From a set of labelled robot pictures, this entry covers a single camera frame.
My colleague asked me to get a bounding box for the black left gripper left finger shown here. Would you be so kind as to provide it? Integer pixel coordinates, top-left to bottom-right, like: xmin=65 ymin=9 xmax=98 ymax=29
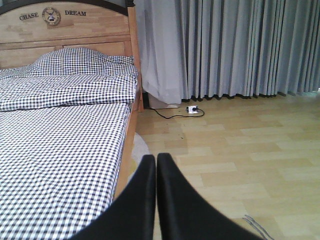
xmin=71 ymin=154 xmax=156 ymax=240

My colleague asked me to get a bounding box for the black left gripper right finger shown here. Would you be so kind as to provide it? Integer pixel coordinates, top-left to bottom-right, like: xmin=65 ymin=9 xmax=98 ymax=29
xmin=157 ymin=153 xmax=259 ymax=240

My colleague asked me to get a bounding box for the checkered bed sheet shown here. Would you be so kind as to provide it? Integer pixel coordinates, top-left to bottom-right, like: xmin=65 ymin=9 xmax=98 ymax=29
xmin=0 ymin=103 xmax=131 ymax=240

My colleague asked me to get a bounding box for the white floor power socket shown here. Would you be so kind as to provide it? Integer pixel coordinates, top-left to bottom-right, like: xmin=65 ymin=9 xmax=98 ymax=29
xmin=186 ymin=105 xmax=200 ymax=114

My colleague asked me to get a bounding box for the checkered pillow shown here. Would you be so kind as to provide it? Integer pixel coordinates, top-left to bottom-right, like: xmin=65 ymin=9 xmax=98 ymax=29
xmin=26 ymin=47 xmax=138 ymax=76

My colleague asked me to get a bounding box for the grey pleated curtain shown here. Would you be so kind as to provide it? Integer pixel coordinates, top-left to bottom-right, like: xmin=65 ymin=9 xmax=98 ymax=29
xmin=135 ymin=0 xmax=320 ymax=104

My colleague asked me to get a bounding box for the checkered duvet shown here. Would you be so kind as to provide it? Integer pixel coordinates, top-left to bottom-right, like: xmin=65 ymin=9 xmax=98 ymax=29
xmin=0 ymin=66 xmax=138 ymax=112

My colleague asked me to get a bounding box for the black power cord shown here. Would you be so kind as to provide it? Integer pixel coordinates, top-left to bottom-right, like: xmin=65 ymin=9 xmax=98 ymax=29
xmin=149 ymin=106 xmax=206 ymax=120

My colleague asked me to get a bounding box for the wooden bed frame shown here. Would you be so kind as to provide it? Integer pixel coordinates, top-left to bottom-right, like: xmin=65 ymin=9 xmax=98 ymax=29
xmin=0 ymin=0 xmax=142 ymax=203

